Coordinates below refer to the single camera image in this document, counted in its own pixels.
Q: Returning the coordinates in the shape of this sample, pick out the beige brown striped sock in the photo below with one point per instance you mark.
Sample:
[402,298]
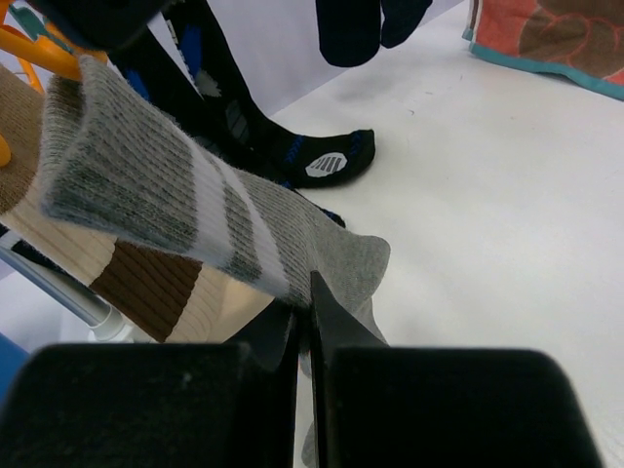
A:
[171,298]

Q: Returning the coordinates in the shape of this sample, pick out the white drying rack stand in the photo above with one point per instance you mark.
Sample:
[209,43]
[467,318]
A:
[105,322]

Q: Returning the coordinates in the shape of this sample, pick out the blue plastic bin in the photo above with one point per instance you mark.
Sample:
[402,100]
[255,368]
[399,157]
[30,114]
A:
[12,359]

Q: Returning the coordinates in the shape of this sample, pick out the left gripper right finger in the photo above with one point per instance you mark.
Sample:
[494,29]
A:
[337,337]

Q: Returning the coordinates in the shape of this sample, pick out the white oval clip hanger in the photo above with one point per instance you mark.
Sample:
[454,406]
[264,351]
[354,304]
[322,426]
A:
[48,49]

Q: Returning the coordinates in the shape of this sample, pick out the grey striped sock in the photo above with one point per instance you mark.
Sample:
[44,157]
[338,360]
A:
[112,162]

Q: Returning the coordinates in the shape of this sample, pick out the orange bear towel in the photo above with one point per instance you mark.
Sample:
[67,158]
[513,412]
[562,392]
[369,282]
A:
[581,40]

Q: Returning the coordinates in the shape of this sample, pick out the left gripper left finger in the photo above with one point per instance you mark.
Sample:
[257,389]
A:
[272,336]

